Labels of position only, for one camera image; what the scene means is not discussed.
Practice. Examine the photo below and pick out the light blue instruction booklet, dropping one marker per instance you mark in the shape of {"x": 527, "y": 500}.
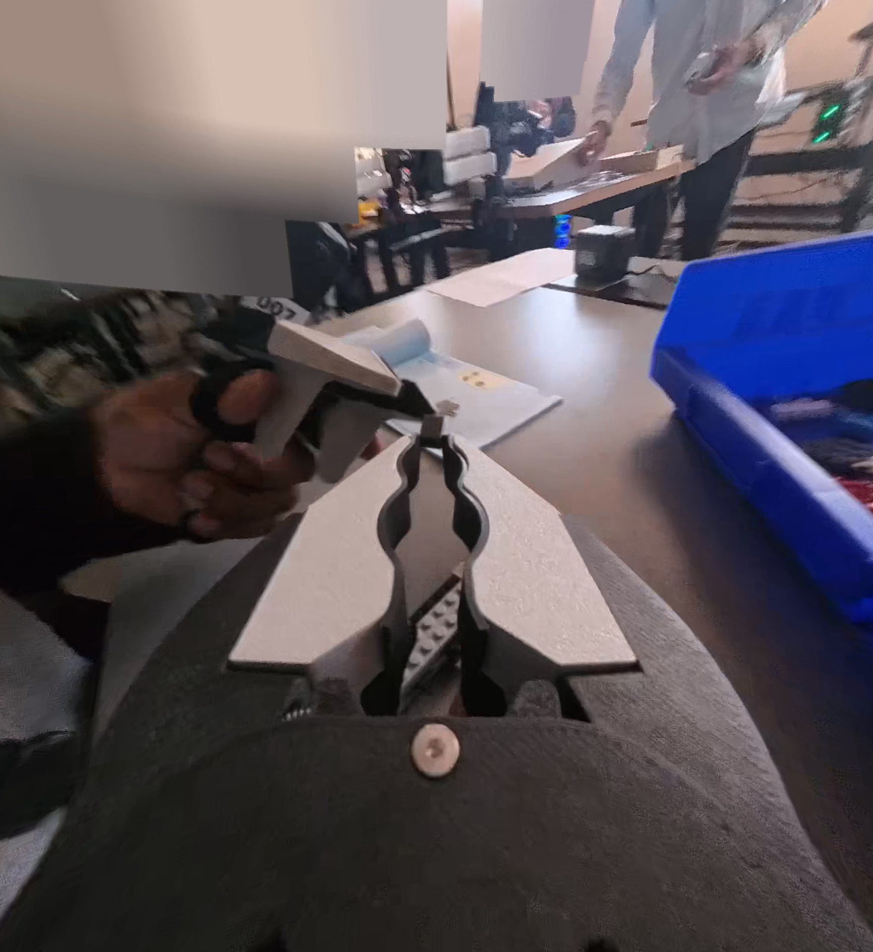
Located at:
{"x": 474, "y": 394}

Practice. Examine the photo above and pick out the grey and black brick model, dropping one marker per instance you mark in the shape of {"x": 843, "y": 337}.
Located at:
{"x": 433, "y": 632}

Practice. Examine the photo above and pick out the grey jacket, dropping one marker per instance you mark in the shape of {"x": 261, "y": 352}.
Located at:
{"x": 5, "y": 669}

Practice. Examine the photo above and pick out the metal rack with electronics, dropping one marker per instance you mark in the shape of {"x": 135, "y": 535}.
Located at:
{"x": 853, "y": 111}

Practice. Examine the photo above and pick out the white paper sheet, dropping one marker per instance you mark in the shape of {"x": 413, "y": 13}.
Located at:
{"x": 496, "y": 279}

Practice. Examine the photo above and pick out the person's left hand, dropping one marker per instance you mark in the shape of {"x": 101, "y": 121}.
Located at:
{"x": 154, "y": 461}

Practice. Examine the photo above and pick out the pile of colourful bricks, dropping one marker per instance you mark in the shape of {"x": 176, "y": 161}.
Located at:
{"x": 860, "y": 461}

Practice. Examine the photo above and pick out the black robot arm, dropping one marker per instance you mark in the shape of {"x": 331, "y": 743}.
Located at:
{"x": 511, "y": 126}

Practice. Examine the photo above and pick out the wooden box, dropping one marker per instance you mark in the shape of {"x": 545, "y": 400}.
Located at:
{"x": 645, "y": 158}

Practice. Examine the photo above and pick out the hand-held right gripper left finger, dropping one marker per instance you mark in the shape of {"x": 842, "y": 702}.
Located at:
{"x": 317, "y": 587}

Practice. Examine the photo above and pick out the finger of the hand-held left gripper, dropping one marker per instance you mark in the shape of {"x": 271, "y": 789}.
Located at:
{"x": 347, "y": 439}
{"x": 332, "y": 364}

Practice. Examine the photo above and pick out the small dark grey brick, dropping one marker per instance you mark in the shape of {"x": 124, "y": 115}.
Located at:
{"x": 431, "y": 430}

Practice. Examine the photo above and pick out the white flat box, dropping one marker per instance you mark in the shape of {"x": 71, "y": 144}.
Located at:
{"x": 555, "y": 163}

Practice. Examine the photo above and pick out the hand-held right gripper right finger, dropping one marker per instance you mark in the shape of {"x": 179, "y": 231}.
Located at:
{"x": 548, "y": 587}

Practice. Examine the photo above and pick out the small black box device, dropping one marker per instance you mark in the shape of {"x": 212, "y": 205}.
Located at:
{"x": 604, "y": 253}

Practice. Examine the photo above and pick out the white equipment box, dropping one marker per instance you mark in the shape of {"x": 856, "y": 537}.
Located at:
{"x": 470, "y": 149}

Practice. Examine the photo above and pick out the brown table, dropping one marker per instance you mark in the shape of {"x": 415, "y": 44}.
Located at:
{"x": 593, "y": 195}

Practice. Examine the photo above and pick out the blue plastic bin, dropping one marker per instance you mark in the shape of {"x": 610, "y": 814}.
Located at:
{"x": 741, "y": 446}

